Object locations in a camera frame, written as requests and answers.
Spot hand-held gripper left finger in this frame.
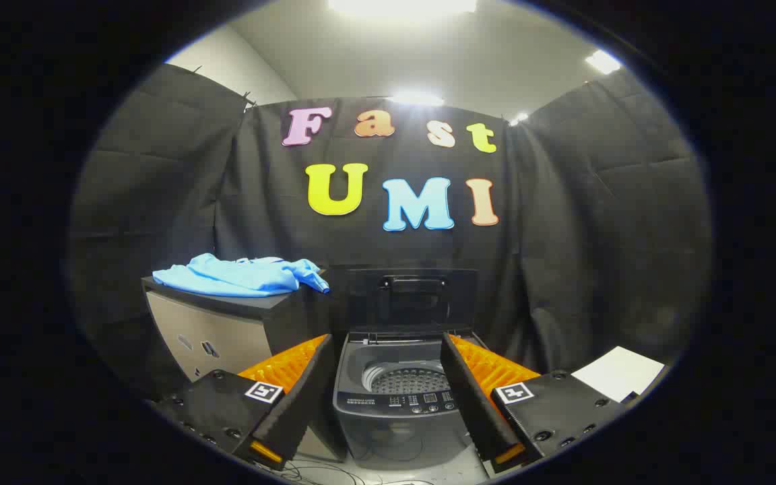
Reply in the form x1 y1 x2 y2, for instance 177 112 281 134
156 333 335 472

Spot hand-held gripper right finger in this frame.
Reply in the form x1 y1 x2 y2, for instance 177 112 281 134
440 333 638 474

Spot grey washing machine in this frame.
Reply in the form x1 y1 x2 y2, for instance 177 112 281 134
332 330 490 471

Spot light blue polo shirt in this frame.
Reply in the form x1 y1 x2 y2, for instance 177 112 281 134
152 253 330 298

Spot beige cabinet with dark top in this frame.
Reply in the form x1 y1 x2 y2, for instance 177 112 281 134
142 269 348 462

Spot white paper sheet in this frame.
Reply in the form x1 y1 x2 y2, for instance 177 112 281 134
571 346 666 403

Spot black backdrop cloth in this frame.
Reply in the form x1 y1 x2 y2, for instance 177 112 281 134
68 64 712 405

